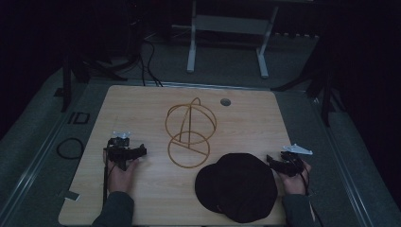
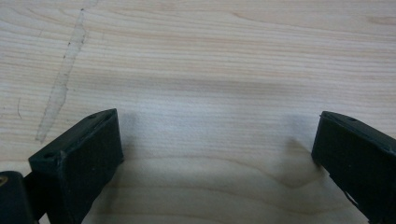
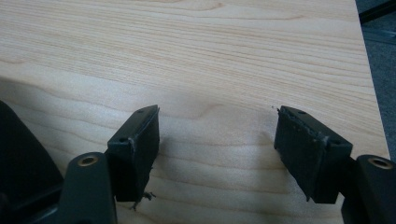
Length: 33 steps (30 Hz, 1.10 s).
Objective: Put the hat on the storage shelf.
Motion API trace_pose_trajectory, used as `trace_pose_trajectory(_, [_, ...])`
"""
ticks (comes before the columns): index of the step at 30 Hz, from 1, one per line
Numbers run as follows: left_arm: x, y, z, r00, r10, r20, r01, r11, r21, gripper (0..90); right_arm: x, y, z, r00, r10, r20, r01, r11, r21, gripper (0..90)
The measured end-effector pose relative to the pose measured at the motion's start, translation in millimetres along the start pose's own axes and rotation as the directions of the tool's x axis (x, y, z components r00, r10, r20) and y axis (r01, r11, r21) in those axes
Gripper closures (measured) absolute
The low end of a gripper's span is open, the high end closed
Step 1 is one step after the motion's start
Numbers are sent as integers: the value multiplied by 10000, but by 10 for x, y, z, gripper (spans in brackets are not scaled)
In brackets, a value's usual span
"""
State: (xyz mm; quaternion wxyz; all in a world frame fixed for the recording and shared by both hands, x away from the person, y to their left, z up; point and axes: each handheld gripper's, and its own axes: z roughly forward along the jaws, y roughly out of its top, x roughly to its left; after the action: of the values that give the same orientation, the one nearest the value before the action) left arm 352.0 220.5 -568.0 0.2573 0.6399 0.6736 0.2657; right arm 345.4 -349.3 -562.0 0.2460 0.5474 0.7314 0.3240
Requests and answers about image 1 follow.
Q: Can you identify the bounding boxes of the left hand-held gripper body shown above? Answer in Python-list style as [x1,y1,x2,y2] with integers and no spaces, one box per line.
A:
[106,131,137,171]

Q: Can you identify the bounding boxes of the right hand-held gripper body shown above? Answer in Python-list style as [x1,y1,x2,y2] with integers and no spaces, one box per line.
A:
[279,143,314,178]

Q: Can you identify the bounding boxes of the black hat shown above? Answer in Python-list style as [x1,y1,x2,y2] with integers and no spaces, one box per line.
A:
[194,152,279,224]

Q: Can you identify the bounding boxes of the golden wire hat stand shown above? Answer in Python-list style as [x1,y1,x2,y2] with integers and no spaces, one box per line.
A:
[165,96,218,169]

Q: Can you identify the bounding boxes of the person's right hand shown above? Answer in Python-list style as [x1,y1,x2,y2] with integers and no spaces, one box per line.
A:
[278,160,312,196]

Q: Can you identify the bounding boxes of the person's left hand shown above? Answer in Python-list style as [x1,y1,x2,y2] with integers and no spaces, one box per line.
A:
[106,156,140,194]

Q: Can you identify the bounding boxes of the black tape floor marking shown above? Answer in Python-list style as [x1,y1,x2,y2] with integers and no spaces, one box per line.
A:
[67,111,92,125]

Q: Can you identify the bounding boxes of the grey tape piece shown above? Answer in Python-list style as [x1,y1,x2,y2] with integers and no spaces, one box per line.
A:
[63,190,81,202]

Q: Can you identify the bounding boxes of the black tripod stand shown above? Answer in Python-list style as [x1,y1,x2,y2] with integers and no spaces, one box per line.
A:
[60,46,129,114]
[270,60,346,128]

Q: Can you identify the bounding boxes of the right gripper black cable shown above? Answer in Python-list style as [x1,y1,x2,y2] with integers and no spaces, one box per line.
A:
[297,164,325,227]

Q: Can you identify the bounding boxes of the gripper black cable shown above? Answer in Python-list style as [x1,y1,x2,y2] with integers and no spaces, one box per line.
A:
[297,164,325,227]
[101,143,112,207]

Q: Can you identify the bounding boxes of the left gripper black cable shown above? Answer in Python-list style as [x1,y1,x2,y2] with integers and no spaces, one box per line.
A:
[101,143,112,207]

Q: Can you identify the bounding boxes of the black floor cables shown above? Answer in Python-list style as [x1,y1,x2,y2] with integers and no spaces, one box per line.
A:
[137,37,165,88]

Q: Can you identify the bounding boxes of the white metal desk frame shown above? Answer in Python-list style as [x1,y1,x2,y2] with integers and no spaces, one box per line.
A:
[185,0,280,79]

